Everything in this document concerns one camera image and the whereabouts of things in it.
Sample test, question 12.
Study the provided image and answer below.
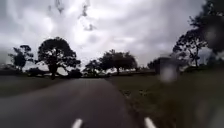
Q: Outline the bush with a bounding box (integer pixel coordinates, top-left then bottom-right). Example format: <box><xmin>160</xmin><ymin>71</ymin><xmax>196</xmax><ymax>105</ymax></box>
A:
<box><xmin>67</xmin><ymin>68</ymin><xmax>83</xmax><ymax>79</ymax></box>

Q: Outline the grey asphalt path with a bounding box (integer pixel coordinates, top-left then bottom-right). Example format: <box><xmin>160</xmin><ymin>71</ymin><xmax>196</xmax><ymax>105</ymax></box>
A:
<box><xmin>0</xmin><ymin>77</ymin><xmax>141</xmax><ymax>128</ymax></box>

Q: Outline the grass verge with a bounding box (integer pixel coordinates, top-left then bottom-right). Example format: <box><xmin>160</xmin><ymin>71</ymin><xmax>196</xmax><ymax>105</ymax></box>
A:
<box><xmin>0</xmin><ymin>75</ymin><xmax>73</xmax><ymax>98</ymax></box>

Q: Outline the large round tree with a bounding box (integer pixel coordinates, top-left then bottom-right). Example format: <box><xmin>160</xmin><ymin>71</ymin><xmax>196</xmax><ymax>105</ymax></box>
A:
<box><xmin>34</xmin><ymin>36</ymin><xmax>82</xmax><ymax>80</ymax></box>

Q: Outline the grass field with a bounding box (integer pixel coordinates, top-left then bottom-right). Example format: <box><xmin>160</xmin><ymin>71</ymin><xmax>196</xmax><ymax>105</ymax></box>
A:
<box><xmin>106</xmin><ymin>67</ymin><xmax>224</xmax><ymax>128</ymax></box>

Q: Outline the robot's own part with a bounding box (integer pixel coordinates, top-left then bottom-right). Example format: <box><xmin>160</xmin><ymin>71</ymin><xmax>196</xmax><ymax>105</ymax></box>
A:
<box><xmin>143</xmin><ymin>116</ymin><xmax>158</xmax><ymax>128</ymax></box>
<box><xmin>71</xmin><ymin>118</ymin><xmax>84</xmax><ymax>128</ymax></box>

